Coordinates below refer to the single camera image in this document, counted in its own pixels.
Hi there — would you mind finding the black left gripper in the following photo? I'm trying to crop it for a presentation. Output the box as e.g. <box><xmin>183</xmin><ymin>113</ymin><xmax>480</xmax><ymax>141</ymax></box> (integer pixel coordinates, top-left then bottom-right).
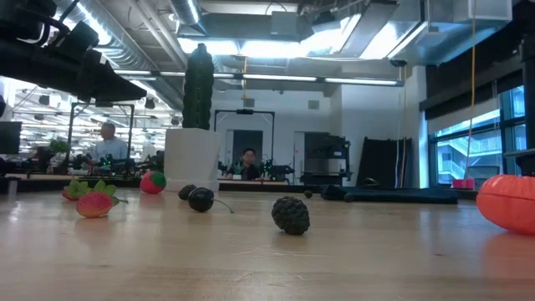
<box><xmin>76</xmin><ymin>49</ymin><xmax>149</xmax><ymax>103</ymax></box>

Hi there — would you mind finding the round red fruit toy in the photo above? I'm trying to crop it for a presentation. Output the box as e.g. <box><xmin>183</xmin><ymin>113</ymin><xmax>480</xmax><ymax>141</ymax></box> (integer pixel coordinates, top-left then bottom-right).
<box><xmin>140</xmin><ymin>170</ymin><xmax>167</xmax><ymax>195</ymax></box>

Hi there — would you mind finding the small dark fruit toy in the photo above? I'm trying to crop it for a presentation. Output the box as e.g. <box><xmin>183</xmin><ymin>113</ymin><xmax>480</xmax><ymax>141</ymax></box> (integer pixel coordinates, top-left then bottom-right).
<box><xmin>177</xmin><ymin>184</ymin><xmax>197</xmax><ymax>202</ymax></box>

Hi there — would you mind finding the pink yellow strawberry toy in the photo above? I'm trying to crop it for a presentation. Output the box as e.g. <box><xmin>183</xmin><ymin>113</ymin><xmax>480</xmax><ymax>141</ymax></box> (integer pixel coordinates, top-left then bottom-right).
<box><xmin>75</xmin><ymin>180</ymin><xmax>129</xmax><ymax>219</ymax></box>

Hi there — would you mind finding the bumpy blackberry toy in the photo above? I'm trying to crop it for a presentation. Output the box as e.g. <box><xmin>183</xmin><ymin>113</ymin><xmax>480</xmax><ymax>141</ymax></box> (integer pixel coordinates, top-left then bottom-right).
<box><xmin>271</xmin><ymin>196</ymin><xmax>311</xmax><ymax>237</ymax></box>

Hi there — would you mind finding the person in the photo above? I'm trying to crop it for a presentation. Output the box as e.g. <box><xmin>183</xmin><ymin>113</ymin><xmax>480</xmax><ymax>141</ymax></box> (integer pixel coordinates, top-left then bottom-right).
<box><xmin>92</xmin><ymin>122</ymin><xmax>129</xmax><ymax>165</ymax></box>
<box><xmin>232</xmin><ymin>147</ymin><xmax>262</xmax><ymax>181</ymax></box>
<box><xmin>35</xmin><ymin>145</ymin><xmax>55</xmax><ymax>173</ymax></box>

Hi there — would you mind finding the tall green cactus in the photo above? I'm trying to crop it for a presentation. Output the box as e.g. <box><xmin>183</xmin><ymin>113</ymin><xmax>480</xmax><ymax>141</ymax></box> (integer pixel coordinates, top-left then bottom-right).
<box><xmin>182</xmin><ymin>43</ymin><xmax>216</xmax><ymax>130</ymax></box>

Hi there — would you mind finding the green potted plant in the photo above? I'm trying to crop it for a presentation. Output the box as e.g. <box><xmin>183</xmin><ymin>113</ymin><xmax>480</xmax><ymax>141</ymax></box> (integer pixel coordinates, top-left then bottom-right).
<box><xmin>48</xmin><ymin>140</ymin><xmax>70</xmax><ymax>156</ymax></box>

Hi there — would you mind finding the white plant pot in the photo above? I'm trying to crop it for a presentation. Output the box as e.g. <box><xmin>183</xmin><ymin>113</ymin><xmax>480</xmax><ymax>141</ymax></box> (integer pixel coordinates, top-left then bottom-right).
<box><xmin>162</xmin><ymin>127</ymin><xmax>222</xmax><ymax>193</ymax></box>

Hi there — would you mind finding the black monitor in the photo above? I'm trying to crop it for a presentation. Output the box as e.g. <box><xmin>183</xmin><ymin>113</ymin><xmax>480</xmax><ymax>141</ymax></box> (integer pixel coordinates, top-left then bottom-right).
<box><xmin>0</xmin><ymin>120</ymin><xmax>23</xmax><ymax>155</ymax></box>

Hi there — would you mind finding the dark doorway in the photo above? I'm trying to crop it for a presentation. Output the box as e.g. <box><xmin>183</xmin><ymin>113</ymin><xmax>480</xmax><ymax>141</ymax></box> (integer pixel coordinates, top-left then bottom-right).
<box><xmin>232</xmin><ymin>129</ymin><xmax>264</xmax><ymax>176</ymax></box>

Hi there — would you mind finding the linear ceiling light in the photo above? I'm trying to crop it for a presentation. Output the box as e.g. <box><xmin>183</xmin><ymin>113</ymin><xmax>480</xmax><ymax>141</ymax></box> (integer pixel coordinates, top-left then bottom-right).
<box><xmin>112</xmin><ymin>69</ymin><xmax>405</xmax><ymax>87</ymax></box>

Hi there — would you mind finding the grey ceiling box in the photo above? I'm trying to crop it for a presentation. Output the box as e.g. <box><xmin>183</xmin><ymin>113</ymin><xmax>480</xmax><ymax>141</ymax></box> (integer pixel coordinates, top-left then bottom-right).
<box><xmin>270</xmin><ymin>11</ymin><xmax>300</xmax><ymax>37</ymax></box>

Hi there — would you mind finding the black equipment cart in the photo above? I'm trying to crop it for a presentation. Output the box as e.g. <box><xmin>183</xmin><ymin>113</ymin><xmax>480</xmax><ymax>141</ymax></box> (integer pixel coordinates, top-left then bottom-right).
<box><xmin>300</xmin><ymin>132</ymin><xmax>353</xmax><ymax>186</ymax></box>

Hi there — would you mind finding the black leaning panel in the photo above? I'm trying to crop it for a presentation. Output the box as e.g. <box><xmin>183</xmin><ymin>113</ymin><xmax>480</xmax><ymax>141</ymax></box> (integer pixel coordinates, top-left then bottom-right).
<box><xmin>357</xmin><ymin>136</ymin><xmax>414</xmax><ymax>189</ymax></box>

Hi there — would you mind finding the pink box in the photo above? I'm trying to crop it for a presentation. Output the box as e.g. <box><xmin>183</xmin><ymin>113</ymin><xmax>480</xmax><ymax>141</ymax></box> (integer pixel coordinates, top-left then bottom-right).
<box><xmin>452</xmin><ymin>177</ymin><xmax>476</xmax><ymax>191</ymax></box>

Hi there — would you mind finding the large window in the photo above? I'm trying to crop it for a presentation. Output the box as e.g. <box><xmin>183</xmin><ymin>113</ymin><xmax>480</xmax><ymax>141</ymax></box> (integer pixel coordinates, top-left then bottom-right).
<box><xmin>426</xmin><ymin>85</ymin><xmax>528</xmax><ymax>185</ymax></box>

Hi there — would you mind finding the large silver air duct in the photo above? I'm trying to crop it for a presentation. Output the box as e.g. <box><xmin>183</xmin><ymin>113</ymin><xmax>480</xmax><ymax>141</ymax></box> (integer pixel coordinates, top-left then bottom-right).
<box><xmin>53</xmin><ymin>0</ymin><xmax>187</xmax><ymax>112</ymax></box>

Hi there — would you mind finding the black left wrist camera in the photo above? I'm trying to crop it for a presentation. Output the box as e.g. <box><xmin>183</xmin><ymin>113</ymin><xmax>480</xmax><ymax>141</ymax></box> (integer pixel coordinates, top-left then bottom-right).
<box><xmin>58</xmin><ymin>19</ymin><xmax>100</xmax><ymax>58</ymax></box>

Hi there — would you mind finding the black rig frame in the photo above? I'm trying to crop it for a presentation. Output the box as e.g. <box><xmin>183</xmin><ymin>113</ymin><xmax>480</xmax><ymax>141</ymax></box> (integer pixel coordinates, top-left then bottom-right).
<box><xmin>65</xmin><ymin>102</ymin><xmax>135</xmax><ymax>176</ymax></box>
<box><xmin>214</xmin><ymin>109</ymin><xmax>276</xmax><ymax>168</ymax></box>

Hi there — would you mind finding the small silver air duct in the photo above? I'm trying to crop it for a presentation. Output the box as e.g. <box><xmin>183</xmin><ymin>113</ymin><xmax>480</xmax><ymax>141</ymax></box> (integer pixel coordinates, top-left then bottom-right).
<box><xmin>169</xmin><ymin>0</ymin><xmax>208</xmax><ymax>35</ymax></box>

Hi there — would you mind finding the black table frame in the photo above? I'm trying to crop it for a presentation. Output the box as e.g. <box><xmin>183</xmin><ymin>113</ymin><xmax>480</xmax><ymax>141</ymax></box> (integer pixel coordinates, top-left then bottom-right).
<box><xmin>0</xmin><ymin>176</ymin><xmax>380</xmax><ymax>196</ymax></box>

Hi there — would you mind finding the yellow hanging cord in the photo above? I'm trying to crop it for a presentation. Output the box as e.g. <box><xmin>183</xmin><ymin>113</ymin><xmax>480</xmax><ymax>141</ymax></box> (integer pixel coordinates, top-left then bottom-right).
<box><xmin>462</xmin><ymin>0</ymin><xmax>478</xmax><ymax>180</ymax></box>

